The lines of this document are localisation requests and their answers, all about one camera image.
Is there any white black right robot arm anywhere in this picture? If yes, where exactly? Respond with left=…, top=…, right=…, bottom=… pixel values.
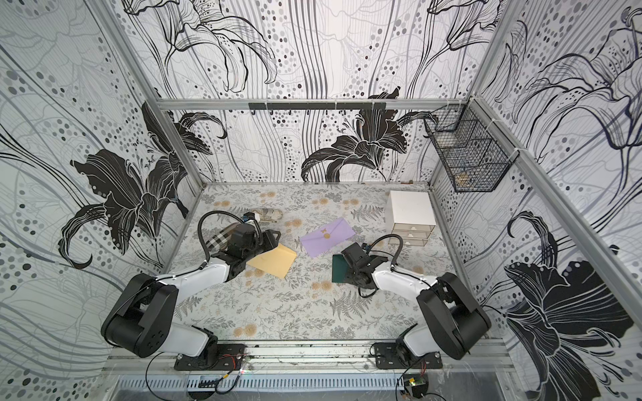
left=340, top=243, right=492, bottom=369

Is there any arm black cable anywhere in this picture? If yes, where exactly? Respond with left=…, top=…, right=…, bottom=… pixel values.
left=368, top=233, right=405, bottom=267
left=196, top=210, right=264, bottom=269

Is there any white mini drawer cabinet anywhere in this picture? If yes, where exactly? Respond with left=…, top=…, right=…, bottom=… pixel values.
left=386, top=190, right=436, bottom=247

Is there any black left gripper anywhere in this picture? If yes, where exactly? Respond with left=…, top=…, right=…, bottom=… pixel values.
left=241, top=229, right=282, bottom=262

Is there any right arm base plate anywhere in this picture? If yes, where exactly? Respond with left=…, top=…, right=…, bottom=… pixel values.
left=369, top=342, right=443, bottom=370

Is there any small electronics board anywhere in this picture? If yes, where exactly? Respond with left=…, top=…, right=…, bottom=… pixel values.
left=402, top=374, right=429, bottom=399

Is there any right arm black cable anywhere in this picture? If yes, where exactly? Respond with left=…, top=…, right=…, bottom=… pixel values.
left=368, top=233, right=405, bottom=267

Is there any white perforated cable duct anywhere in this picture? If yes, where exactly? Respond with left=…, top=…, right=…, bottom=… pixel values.
left=117, top=374, right=396, bottom=393

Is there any black wire wall basket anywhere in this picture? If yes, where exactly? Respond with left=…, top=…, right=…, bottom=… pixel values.
left=423, top=104, right=513, bottom=193

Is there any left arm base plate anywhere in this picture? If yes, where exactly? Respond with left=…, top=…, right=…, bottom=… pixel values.
left=174, top=344, right=247, bottom=372

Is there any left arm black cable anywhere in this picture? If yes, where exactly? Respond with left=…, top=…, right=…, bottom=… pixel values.
left=196, top=210, right=264, bottom=269

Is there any plaid cylindrical case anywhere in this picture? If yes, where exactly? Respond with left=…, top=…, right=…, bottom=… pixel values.
left=205, top=223, right=238, bottom=255

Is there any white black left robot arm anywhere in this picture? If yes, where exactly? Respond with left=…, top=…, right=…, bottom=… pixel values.
left=100, top=223, right=281, bottom=359

